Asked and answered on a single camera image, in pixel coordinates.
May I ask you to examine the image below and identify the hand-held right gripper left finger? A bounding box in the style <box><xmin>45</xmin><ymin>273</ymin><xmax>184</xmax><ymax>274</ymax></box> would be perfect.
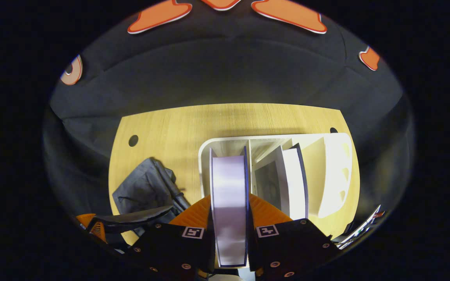
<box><xmin>125</xmin><ymin>195</ymin><xmax>214</xmax><ymax>281</ymax></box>

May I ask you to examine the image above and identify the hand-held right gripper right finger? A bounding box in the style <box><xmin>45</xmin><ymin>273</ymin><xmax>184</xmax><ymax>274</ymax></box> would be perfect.
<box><xmin>246</xmin><ymin>194</ymin><xmax>341</xmax><ymax>279</ymax></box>

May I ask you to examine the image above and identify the white book with portrait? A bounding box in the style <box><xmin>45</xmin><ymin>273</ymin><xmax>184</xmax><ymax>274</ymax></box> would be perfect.
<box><xmin>253</xmin><ymin>143</ymin><xmax>309</xmax><ymax>221</ymax></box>

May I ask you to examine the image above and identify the grey schoolbag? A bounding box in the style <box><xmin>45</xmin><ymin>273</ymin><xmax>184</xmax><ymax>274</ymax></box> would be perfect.
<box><xmin>92</xmin><ymin>157</ymin><xmax>191</xmax><ymax>244</ymax></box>

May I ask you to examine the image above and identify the blue book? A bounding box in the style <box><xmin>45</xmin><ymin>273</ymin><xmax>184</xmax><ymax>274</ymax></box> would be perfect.
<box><xmin>209</xmin><ymin>146</ymin><xmax>251</xmax><ymax>269</ymax></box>

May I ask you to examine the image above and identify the white bookshelf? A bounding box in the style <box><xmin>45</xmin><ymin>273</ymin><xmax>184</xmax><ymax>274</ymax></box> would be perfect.
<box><xmin>198</xmin><ymin>133</ymin><xmax>354</xmax><ymax>219</ymax></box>

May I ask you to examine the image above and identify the white electronic device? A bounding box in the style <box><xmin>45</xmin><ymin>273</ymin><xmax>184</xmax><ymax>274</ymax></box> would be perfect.
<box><xmin>336</xmin><ymin>205</ymin><xmax>386</xmax><ymax>250</ymax></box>

